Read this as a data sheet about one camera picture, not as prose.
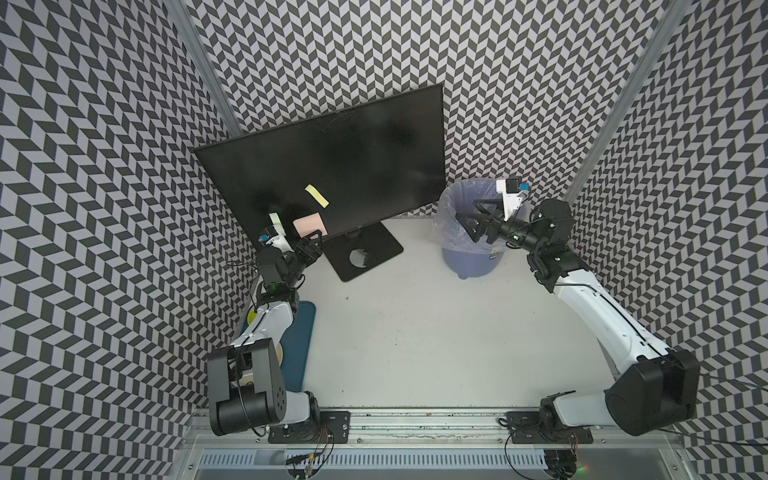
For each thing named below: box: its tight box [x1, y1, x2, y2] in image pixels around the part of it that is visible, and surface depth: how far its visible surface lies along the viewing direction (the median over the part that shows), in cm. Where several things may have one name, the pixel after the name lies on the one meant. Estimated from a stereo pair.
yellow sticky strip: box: [304, 184, 330, 209], surface depth 80 cm
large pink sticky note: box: [292, 212, 328, 239], surface depth 84 cm
